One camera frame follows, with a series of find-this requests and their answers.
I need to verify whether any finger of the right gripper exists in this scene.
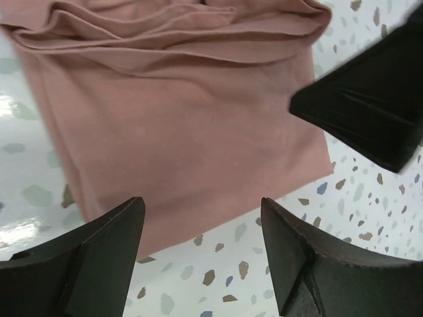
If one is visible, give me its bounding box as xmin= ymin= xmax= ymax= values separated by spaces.
xmin=289 ymin=9 xmax=422 ymax=173

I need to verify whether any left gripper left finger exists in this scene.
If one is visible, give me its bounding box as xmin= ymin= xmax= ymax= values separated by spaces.
xmin=1 ymin=197 xmax=145 ymax=317

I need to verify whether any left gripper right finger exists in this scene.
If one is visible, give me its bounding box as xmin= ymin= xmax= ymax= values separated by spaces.
xmin=260 ymin=198 xmax=422 ymax=317

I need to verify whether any pink printed t shirt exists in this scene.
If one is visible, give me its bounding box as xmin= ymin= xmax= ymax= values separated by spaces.
xmin=1 ymin=1 xmax=333 ymax=258

